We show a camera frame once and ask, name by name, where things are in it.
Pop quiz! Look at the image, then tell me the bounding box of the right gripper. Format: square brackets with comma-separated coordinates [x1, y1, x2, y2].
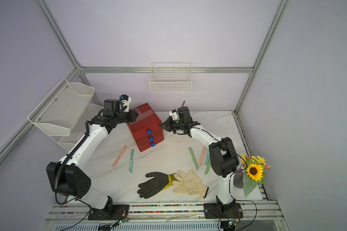
[159, 116, 185, 134]

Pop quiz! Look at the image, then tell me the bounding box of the red drawer cabinet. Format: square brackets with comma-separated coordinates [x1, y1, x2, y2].
[127, 103, 164, 152]

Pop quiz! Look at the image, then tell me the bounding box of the light green knife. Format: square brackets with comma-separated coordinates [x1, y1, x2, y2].
[189, 147, 199, 170]
[204, 161, 211, 175]

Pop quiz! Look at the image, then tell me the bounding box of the teal knife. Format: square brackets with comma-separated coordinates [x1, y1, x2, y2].
[129, 149, 135, 173]
[205, 149, 210, 165]

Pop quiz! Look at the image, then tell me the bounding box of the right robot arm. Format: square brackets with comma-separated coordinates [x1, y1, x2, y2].
[159, 106, 240, 207]

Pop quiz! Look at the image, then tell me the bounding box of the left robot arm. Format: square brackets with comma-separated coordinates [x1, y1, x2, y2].
[46, 95, 138, 210]

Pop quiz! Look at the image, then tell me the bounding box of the pink knife left side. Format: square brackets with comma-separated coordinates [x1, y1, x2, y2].
[112, 145, 127, 167]

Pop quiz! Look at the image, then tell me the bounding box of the pink knife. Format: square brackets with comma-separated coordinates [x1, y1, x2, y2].
[199, 146, 207, 166]
[112, 145, 127, 167]

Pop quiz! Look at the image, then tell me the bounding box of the pink knife right side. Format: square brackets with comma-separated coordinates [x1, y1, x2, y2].
[199, 146, 207, 166]

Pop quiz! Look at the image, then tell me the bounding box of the black yellow work glove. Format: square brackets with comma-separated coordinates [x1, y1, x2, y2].
[137, 172, 177, 199]

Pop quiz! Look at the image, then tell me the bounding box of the white cotton glove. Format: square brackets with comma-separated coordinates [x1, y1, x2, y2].
[172, 169, 209, 198]

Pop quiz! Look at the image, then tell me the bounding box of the upper white mesh shelf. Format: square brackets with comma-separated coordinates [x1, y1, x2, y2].
[28, 79, 94, 136]

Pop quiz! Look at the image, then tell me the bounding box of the white mesh shelf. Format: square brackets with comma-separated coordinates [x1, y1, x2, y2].
[50, 103, 106, 153]
[28, 79, 94, 136]

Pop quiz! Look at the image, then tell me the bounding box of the lower white mesh shelf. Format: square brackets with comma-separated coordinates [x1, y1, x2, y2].
[50, 103, 106, 153]

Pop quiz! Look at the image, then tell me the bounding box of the sunflower bouquet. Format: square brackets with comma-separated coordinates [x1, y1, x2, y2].
[241, 153, 271, 197]

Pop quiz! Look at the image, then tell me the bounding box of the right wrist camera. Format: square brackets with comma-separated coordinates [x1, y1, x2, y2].
[169, 110, 180, 121]

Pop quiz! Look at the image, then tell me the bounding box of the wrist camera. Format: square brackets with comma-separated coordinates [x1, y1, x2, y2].
[169, 110, 180, 121]
[120, 94, 132, 113]

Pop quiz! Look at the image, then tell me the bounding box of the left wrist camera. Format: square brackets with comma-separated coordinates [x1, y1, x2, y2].
[120, 94, 132, 113]

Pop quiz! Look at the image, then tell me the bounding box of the white wire wall basket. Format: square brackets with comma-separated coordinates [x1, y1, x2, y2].
[149, 62, 192, 93]

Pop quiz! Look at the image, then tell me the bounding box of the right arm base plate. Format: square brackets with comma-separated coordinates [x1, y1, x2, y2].
[203, 203, 243, 219]

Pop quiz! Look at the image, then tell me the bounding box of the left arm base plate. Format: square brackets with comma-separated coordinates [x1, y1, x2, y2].
[88, 204, 130, 221]

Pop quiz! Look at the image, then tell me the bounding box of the aluminium mounting rail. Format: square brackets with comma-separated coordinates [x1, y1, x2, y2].
[41, 201, 289, 231]

